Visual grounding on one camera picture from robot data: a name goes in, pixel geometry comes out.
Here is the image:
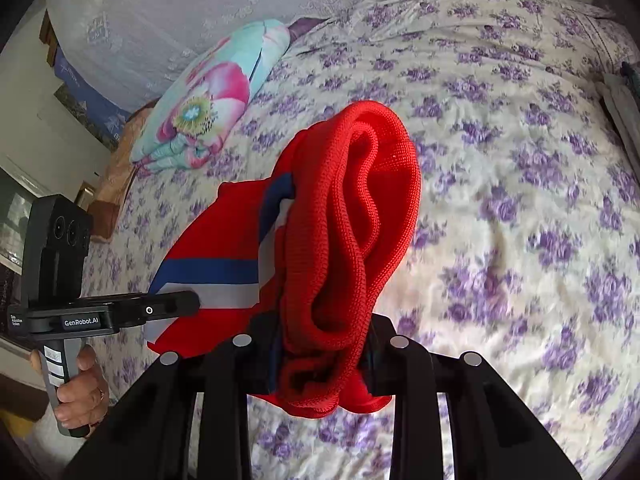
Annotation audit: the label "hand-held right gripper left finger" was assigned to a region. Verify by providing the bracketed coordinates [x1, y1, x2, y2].
[62, 312, 281, 480]

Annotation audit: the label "blue patterned cloth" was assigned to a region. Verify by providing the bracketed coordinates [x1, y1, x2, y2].
[52, 42, 132, 151]

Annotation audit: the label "purple floral bed sheet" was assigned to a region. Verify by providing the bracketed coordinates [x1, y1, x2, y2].
[82, 0, 640, 480]

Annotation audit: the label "red pants with blue stripes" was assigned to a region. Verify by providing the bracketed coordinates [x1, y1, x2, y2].
[145, 100, 423, 418]

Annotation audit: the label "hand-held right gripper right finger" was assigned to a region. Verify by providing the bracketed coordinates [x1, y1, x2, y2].
[360, 312, 583, 480]

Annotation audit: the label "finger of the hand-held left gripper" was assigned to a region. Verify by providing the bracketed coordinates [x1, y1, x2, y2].
[120, 290, 201, 328]

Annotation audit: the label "person's left hand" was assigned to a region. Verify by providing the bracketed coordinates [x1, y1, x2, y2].
[56, 345, 108, 426]

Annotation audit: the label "dark purple pillow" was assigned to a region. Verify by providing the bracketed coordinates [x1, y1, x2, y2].
[287, 16, 331, 42]

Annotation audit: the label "grey folded cloth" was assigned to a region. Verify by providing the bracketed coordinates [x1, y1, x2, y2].
[600, 72, 640, 146]

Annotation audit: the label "teal pink floral folded quilt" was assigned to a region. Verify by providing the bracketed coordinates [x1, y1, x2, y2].
[130, 19, 292, 171]

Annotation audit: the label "white lace cover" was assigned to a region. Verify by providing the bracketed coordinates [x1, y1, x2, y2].
[46, 0, 598, 113]

